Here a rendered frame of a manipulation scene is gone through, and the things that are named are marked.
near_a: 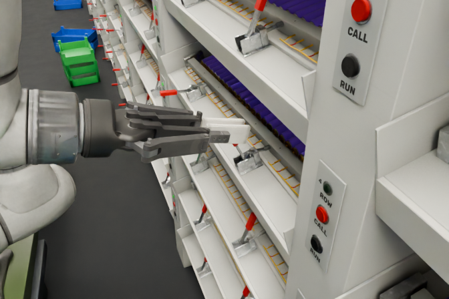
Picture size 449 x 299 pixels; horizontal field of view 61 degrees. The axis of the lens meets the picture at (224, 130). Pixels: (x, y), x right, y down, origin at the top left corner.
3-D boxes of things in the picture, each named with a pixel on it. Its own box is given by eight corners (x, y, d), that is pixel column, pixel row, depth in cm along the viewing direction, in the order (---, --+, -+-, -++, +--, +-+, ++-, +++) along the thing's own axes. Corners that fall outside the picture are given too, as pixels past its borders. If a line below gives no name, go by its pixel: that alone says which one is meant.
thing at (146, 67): (169, 135, 116) (153, 98, 108) (132, 63, 163) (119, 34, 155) (228, 108, 119) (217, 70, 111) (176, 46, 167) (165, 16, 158)
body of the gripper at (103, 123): (75, 136, 53) (141, 137, 57) (80, 171, 46) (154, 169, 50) (79, 87, 49) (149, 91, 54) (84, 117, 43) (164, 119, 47)
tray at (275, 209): (294, 275, 50) (283, 232, 45) (172, 88, 98) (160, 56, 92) (417, 207, 54) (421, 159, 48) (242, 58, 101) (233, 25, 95)
